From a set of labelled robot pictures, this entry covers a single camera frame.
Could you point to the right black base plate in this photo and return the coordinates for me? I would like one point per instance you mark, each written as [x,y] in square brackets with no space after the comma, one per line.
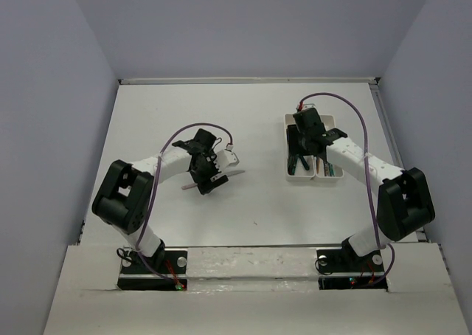
[337,274]

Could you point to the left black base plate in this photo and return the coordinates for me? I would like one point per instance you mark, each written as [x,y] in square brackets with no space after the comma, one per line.
[169,275]

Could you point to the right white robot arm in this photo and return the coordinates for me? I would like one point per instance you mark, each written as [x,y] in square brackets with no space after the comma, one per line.
[404,202]

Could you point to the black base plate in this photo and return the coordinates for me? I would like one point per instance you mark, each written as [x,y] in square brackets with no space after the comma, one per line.
[169,275]
[337,274]

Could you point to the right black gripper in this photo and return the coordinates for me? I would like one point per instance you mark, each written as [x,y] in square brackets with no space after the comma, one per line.
[294,147]

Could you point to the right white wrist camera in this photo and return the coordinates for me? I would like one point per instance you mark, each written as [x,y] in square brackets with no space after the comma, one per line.
[305,106]

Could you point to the teal plastic spoon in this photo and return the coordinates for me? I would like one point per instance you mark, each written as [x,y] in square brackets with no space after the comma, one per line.
[305,163]

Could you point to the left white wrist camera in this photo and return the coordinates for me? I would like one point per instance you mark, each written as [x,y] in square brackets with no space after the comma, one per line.
[225,159]

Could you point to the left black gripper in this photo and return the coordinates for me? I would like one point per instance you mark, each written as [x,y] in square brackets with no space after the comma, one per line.
[205,186]

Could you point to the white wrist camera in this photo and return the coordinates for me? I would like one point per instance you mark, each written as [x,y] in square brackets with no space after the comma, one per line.
[225,159]
[305,106]

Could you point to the silver knife dark handle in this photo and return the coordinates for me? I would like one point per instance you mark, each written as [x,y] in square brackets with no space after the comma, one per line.
[326,169]

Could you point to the white two-compartment container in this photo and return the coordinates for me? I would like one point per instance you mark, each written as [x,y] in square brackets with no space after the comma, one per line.
[301,175]

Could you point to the silver spoon teal handle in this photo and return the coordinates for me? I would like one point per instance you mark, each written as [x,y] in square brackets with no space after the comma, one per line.
[291,166]

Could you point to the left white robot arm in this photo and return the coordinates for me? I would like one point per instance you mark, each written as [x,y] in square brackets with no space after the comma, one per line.
[128,191]

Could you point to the silver knife pink handle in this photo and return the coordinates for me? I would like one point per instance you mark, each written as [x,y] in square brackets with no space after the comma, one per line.
[229,173]

